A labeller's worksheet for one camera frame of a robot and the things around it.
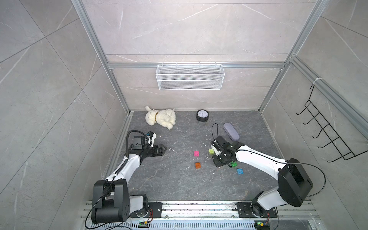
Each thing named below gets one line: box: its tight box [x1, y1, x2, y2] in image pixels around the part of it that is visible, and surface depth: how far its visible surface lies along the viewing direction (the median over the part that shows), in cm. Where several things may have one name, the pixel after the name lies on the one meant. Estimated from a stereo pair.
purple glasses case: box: [222, 122, 241, 141], surface depth 105 cm
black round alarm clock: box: [195, 109, 209, 123], surface depth 117 cm
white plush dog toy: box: [145, 105, 176, 130], surface depth 109 cm
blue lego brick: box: [236, 168, 244, 175], surface depth 87 cm
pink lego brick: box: [193, 150, 200, 157], surface depth 95 cm
